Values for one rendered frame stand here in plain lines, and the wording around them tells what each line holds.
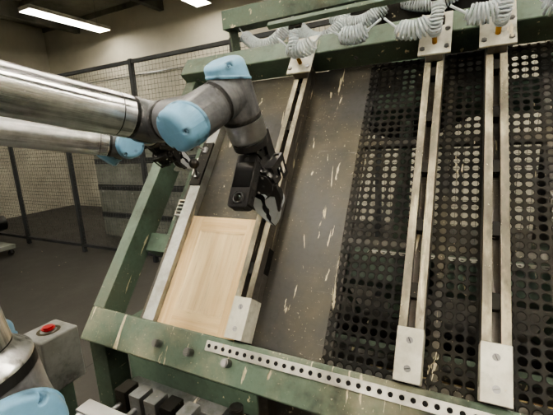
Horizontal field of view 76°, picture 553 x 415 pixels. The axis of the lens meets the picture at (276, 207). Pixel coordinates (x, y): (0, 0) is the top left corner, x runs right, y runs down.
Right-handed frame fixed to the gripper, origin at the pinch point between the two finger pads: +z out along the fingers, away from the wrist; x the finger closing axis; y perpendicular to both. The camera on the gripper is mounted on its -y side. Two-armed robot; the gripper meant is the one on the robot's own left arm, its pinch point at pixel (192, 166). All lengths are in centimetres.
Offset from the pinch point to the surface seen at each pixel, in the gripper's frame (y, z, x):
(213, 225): -3.4, 9.9, 21.9
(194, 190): 4.0, 7.9, 5.0
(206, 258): -0.1, 10.2, 34.5
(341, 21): -69, 19, -72
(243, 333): -16, 5, 64
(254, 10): -28, 12, -101
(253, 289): -21, 5, 51
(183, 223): 8.5, 7.9, 18.6
